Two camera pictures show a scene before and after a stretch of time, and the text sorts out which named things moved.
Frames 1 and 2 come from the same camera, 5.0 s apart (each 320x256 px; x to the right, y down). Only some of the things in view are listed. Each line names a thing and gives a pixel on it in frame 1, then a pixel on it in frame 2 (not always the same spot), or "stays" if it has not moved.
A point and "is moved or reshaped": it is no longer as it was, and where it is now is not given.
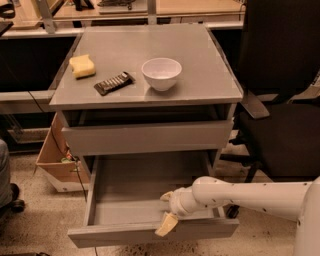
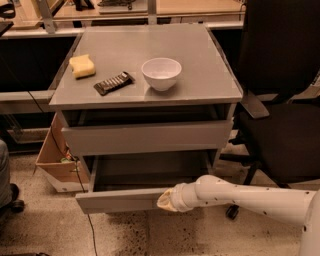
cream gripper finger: x=167 y=196 stays
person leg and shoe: x=9 y=192 stays
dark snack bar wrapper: x=114 y=83 stays
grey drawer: x=126 y=198 is moved or reshaped
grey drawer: x=83 y=140 stays
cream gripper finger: x=169 y=222 -> x=165 y=201
